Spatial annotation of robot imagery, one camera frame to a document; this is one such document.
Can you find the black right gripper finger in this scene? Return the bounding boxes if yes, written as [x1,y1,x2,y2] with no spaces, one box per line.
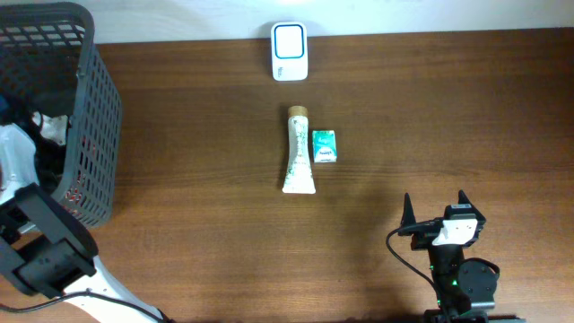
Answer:
[400,193,416,229]
[458,190,486,245]

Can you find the green white tissue pack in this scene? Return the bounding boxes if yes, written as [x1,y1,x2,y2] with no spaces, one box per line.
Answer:
[312,130,337,163]

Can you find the white bamboo print tube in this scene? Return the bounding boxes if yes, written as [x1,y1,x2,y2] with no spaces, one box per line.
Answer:
[283,106,316,195]

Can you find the red orange chocolate bar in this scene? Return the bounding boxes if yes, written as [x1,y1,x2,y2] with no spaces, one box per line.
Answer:
[64,135,95,206]

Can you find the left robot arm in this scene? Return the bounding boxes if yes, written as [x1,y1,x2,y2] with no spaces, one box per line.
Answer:
[1,95,169,322]

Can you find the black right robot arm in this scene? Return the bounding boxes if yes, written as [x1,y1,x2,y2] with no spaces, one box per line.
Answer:
[390,190,523,323]

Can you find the white barcode scanner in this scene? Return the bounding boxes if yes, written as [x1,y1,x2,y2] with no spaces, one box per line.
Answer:
[271,22,309,82]

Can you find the dark grey plastic basket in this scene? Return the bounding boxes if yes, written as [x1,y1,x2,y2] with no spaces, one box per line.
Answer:
[1,2,123,229]

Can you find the black left camera cable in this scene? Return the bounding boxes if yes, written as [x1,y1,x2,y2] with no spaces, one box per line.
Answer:
[0,289,174,323]

